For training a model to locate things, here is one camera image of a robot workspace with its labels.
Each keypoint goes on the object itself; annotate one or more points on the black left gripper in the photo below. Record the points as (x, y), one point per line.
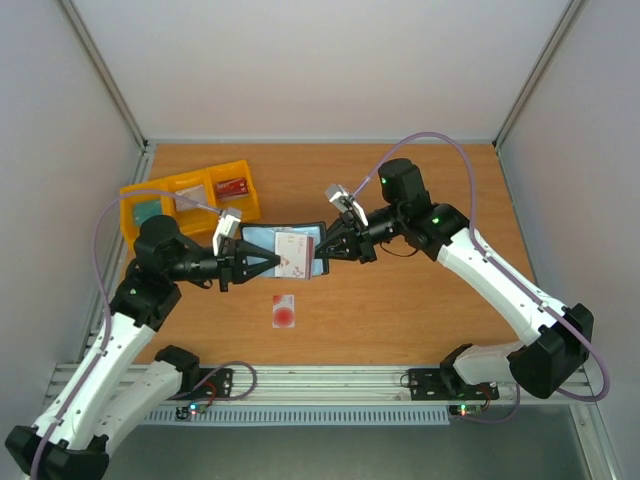
(232, 262)

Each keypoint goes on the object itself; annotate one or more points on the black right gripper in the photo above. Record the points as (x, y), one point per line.
(364, 239)

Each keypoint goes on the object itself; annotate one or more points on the white red pattern card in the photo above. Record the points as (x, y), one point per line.
(296, 255)

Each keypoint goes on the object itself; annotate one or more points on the red white circle card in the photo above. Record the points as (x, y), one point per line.
(283, 311)

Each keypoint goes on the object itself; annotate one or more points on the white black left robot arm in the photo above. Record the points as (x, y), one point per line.
(76, 435)

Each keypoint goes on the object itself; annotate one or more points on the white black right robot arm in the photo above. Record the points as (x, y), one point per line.
(551, 337)

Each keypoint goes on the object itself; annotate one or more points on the red card in bin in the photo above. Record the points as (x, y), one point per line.
(232, 189)

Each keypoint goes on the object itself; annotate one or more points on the green card in bin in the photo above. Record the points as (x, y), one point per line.
(145, 210)

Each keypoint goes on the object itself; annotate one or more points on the yellow three-compartment bin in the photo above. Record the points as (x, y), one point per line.
(204, 218)

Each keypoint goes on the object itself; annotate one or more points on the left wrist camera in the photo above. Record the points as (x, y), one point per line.
(228, 222)

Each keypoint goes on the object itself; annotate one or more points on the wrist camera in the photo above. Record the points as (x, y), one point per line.
(345, 202)
(228, 222)

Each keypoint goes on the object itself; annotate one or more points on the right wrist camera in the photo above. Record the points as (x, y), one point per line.
(345, 202)

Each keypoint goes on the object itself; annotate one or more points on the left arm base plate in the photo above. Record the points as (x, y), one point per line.
(219, 384)

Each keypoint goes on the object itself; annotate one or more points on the aluminium front rail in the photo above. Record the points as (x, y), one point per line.
(336, 385)

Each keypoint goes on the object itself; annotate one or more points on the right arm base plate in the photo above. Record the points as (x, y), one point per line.
(425, 384)

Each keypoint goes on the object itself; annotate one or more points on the grey slotted cable duct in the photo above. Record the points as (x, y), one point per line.
(272, 416)

